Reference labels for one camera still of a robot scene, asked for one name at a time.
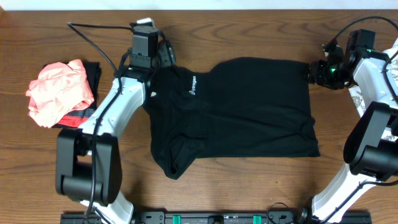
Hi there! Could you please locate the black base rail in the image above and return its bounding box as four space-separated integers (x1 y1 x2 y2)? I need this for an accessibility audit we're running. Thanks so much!
59 209 373 224

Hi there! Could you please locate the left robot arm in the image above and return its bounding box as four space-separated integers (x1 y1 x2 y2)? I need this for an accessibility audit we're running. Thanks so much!
56 40 175 223

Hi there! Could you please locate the black red folded garment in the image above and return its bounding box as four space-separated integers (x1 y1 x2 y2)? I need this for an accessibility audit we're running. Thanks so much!
52 60 101 129

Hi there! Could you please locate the white patterned garment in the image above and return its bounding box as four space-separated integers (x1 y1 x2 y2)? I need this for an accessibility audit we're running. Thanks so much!
347 57 398 142

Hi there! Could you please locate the pink crumpled garment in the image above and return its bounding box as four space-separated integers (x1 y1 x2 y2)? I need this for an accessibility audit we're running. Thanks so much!
25 59 95 128

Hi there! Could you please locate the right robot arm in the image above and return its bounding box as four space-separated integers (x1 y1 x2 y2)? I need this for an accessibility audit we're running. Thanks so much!
299 45 397 223

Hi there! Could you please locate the black t-shirt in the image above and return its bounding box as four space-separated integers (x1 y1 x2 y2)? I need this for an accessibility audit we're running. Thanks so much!
144 57 320 179

